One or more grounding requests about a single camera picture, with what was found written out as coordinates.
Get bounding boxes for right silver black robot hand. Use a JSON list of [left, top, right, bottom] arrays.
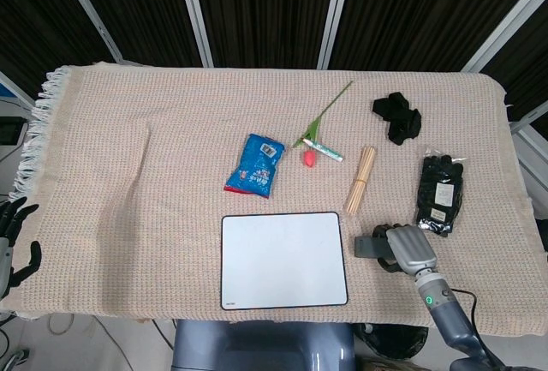
[[371, 223, 438, 278]]

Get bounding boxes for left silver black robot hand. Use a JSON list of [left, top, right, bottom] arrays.
[[0, 196, 43, 302]]

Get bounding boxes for grey board eraser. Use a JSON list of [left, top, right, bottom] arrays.
[[354, 235, 390, 260]]

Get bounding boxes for black gloves in plastic bag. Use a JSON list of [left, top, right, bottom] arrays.
[[413, 146, 468, 238]]

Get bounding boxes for bundle of wooden sticks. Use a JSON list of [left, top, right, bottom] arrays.
[[344, 146, 378, 217]]

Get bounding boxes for crumpled black cloth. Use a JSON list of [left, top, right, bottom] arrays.
[[371, 92, 423, 147]]

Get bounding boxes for beige woven tablecloth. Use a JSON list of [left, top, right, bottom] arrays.
[[0, 61, 537, 330]]

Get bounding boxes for white marker pen red tip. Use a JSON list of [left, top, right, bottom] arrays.
[[302, 137, 345, 163]]

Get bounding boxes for artificial red tulip flower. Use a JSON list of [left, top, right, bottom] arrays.
[[292, 80, 354, 171]]

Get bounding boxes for blue snack packet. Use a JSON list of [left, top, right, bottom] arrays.
[[223, 133, 287, 200]]

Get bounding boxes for blue grey robot torso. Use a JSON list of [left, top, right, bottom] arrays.
[[170, 318, 357, 371]]

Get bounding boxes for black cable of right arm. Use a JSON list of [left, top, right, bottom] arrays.
[[449, 288, 493, 359]]

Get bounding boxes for white board with black frame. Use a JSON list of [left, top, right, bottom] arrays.
[[219, 211, 349, 311]]

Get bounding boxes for white partition post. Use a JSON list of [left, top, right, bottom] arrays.
[[461, 0, 548, 73], [53, 0, 126, 63], [315, 0, 357, 70], [174, 0, 215, 68]]

